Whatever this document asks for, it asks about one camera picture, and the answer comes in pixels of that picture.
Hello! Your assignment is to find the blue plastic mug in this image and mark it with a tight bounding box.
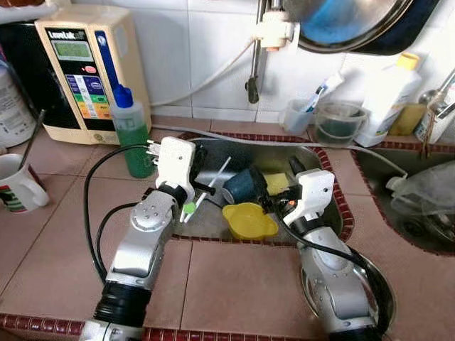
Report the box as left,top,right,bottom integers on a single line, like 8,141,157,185
222,167,269,207

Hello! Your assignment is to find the white stick with green tip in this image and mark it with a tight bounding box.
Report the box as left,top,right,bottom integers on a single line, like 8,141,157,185
181,156,232,224

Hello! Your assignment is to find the round steel bowl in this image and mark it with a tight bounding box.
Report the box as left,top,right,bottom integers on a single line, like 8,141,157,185
302,245,397,335

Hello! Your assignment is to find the black kitchen appliance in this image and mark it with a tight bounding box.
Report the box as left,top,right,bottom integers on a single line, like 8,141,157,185
0,21,47,132

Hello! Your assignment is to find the yellow dish sponge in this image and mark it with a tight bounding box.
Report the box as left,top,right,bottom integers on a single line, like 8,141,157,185
259,169,292,196

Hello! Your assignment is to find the stainless steel sink basin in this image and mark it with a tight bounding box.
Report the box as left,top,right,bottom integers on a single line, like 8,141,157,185
352,142,455,256
160,131,354,246

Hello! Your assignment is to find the clear toothbrush cup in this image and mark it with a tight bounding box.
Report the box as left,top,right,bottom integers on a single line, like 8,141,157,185
284,98,314,136

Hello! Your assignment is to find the green soap bottle blue cap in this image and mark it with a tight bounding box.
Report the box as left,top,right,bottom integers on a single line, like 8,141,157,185
110,85,154,178

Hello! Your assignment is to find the white bottle with yellow cap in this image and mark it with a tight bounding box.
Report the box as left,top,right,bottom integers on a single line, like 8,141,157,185
355,52,422,148

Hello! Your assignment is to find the yellow scouring pad block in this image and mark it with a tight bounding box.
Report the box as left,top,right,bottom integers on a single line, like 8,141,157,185
390,103,427,137

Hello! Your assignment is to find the beige water ionizer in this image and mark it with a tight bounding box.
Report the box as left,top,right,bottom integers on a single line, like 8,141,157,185
34,6,151,145

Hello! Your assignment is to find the hanging steel pan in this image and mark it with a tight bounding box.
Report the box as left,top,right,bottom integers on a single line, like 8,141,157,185
281,0,413,54

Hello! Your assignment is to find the chrome sink faucet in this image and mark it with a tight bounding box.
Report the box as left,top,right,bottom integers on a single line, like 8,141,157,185
418,67,455,157

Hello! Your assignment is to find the spoon in white mug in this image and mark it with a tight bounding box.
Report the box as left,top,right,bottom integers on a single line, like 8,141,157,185
18,110,47,171

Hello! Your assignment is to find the white printed mug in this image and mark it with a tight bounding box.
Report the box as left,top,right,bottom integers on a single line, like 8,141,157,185
0,153,49,214

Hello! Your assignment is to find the white canister with text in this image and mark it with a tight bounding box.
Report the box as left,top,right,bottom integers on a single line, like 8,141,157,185
0,60,36,146

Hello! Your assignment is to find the grey hose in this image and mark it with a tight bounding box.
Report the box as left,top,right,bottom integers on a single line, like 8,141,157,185
151,124,410,178

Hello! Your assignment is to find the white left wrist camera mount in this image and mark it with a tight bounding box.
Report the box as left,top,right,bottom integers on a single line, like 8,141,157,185
146,136,198,203

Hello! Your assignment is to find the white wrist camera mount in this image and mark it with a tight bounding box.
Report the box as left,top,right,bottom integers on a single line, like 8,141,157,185
146,136,198,203
283,169,335,227

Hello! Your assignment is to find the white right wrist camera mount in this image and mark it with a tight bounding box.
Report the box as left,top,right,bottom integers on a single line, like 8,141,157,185
283,169,335,227

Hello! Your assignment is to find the clear plastic tub with handle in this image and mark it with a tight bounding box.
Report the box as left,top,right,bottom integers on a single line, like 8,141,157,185
313,101,369,146

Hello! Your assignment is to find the white hose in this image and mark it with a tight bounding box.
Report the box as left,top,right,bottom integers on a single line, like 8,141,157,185
151,39,260,107

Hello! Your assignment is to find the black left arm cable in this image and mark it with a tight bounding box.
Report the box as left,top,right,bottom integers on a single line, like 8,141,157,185
84,144,161,281

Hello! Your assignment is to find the steel wall tap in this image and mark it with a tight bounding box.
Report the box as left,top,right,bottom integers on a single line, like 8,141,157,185
245,0,299,104

